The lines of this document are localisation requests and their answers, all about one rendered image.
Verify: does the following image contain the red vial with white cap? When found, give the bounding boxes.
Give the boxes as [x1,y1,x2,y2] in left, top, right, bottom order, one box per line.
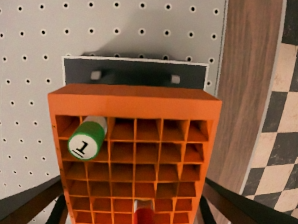
[133,199,156,224]

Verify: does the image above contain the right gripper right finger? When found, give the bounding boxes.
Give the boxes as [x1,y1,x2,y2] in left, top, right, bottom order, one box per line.
[196,177,298,224]

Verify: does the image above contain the orange tube rack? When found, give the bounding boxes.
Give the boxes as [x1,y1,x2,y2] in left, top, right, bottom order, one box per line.
[47,83,222,224]

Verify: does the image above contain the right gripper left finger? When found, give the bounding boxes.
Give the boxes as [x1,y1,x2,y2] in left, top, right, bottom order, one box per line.
[0,174,69,224]

